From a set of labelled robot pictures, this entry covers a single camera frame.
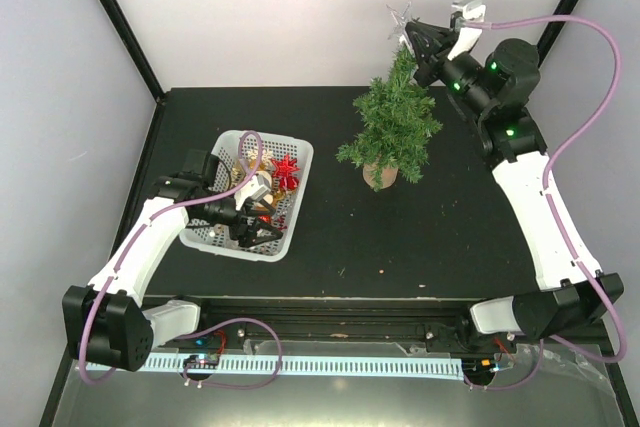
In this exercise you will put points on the light blue slotted cable duct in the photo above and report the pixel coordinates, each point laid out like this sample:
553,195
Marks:
378,367

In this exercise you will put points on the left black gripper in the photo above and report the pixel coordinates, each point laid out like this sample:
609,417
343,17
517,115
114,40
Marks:
246,237

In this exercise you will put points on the silver star topper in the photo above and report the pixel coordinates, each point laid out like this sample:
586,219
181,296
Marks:
400,20

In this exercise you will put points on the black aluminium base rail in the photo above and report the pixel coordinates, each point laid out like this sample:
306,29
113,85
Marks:
333,319

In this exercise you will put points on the left black frame post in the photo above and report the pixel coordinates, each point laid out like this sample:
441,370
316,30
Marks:
127,36

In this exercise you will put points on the wooden tree base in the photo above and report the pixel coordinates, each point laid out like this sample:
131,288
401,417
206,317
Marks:
378,178

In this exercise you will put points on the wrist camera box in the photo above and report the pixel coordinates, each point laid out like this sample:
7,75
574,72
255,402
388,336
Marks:
465,14
249,191

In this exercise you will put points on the white snowflake ornament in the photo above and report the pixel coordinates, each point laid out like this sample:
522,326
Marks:
265,155

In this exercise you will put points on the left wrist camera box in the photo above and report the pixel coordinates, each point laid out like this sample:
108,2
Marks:
249,191

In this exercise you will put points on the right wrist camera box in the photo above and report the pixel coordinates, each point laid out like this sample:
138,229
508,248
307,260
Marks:
465,14

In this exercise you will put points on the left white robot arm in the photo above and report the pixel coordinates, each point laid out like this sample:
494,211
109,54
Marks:
105,320

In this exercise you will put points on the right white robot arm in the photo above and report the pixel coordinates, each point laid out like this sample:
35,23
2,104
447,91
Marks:
492,96

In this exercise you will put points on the white plastic basket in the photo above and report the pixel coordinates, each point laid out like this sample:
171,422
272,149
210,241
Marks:
215,240

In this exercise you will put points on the red glitter star ornament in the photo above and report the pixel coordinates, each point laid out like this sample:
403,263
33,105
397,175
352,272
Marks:
285,167

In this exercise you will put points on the small green christmas tree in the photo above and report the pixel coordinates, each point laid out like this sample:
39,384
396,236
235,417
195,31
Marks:
398,122

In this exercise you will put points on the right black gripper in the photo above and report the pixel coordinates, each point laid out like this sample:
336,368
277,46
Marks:
439,39

